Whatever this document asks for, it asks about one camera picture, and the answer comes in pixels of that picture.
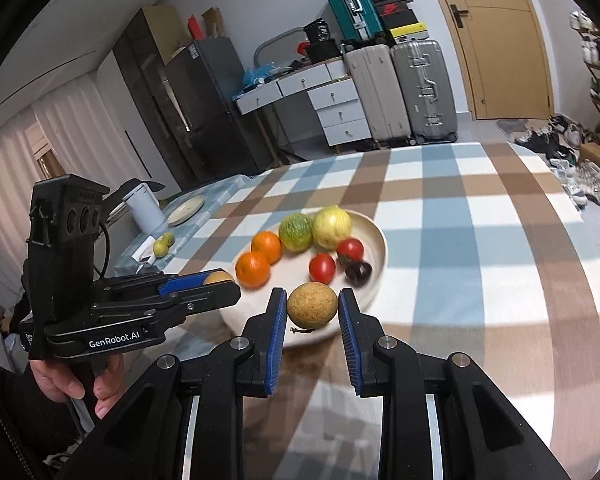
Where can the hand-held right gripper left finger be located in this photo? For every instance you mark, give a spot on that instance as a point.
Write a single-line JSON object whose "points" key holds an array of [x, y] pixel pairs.
{"points": [[279, 340]]}

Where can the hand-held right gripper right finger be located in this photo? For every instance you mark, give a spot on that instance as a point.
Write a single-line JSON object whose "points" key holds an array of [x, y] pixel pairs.
{"points": [[350, 340]]}

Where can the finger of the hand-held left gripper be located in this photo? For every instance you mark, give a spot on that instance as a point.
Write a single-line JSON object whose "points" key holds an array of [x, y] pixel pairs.
{"points": [[215, 296], [185, 282]]}

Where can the brown round fruit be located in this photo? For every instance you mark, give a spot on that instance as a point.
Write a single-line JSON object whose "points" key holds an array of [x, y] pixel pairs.
{"points": [[312, 306], [220, 277]]}

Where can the large orange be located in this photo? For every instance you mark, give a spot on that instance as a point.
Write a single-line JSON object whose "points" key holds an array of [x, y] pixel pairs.
{"points": [[252, 270]]}

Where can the dark purple plum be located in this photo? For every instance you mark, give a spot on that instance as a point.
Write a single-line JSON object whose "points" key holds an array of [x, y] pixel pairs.
{"points": [[358, 272]]}

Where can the cream round plate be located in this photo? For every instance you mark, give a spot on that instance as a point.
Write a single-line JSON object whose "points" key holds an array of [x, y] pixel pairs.
{"points": [[292, 270]]}

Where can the small orange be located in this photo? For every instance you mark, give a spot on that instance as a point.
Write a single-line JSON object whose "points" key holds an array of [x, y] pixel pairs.
{"points": [[266, 246]]}

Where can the red tomato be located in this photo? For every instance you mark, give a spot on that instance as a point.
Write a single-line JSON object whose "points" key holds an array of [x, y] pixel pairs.
{"points": [[351, 249], [322, 268]]}

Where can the person's left forearm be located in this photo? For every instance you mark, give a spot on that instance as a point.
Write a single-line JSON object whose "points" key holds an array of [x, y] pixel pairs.
{"points": [[10, 425]]}

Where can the person's left hand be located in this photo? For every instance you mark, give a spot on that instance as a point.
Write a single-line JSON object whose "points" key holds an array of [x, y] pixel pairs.
{"points": [[55, 377]]}

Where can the small green citrus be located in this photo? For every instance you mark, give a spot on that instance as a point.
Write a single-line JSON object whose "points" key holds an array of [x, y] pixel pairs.
{"points": [[169, 238], [160, 248]]}

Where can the small white device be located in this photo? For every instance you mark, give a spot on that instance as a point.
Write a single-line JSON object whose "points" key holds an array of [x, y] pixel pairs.
{"points": [[145, 263]]}

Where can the small pale plate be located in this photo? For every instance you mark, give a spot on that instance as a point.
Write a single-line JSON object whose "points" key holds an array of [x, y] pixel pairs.
{"points": [[185, 210]]}

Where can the white kettle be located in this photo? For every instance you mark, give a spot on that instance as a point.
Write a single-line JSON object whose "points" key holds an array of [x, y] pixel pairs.
{"points": [[142, 207]]}

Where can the pale curtain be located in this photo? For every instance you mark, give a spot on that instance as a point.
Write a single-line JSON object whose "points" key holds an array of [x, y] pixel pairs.
{"points": [[10, 185]]}

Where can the green striped round fruit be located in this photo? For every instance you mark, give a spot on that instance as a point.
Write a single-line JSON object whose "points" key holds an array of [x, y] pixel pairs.
{"points": [[296, 232]]}

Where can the yellow round fruit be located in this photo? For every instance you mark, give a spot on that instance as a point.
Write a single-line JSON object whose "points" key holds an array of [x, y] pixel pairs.
{"points": [[332, 227]]}

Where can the checked tablecloth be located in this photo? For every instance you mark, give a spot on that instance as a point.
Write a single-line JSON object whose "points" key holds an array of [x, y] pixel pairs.
{"points": [[480, 260]]}

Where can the grey refrigerator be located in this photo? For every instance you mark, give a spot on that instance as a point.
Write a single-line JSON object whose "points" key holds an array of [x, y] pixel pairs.
{"points": [[210, 90]]}

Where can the dark tall cabinet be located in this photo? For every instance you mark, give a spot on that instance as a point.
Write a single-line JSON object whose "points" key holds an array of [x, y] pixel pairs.
{"points": [[140, 75]]}

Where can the blue plastic bag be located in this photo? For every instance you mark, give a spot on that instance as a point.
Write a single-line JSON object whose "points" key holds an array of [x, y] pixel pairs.
{"points": [[260, 76]]}

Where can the white drawer desk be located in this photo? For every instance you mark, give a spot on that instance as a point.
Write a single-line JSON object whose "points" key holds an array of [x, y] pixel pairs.
{"points": [[337, 105]]}

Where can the beige suitcase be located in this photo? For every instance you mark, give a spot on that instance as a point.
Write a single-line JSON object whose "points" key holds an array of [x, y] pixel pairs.
{"points": [[375, 95]]}

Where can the grey bent tube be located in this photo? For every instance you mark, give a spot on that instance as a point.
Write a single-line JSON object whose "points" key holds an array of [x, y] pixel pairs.
{"points": [[260, 47]]}

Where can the large cardboard box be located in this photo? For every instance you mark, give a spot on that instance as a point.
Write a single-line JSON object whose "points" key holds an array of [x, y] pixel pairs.
{"points": [[165, 30]]}

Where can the silver suitcase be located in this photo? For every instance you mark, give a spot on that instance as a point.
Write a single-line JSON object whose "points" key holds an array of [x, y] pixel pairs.
{"points": [[425, 90]]}

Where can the small red object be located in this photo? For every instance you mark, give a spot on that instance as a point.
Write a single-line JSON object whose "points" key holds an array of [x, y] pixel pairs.
{"points": [[304, 48]]}

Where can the black bag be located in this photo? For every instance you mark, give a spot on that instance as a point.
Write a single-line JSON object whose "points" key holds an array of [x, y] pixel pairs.
{"points": [[322, 40]]}

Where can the pile of shoes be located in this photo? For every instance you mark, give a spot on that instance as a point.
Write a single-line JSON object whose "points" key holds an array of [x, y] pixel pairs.
{"points": [[580, 175]]}

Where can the small brown cardboard box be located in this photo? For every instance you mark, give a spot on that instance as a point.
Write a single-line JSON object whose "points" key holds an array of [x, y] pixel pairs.
{"points": [[592, 154]]}

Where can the yellow and black box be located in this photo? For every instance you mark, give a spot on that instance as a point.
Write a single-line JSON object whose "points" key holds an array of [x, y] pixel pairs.
{"points": [[407, 32]]}

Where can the teal suitcase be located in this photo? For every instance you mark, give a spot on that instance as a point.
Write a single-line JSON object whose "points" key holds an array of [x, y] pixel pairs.
{"points": [[347, 5]]}

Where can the wooden door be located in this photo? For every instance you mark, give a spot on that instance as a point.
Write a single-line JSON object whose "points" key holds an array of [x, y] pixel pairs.
{"points": [[500, 50]]}

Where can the black shoe box red logo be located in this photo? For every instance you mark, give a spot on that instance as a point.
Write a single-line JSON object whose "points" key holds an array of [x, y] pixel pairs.
{"points": [[397, 16]]}

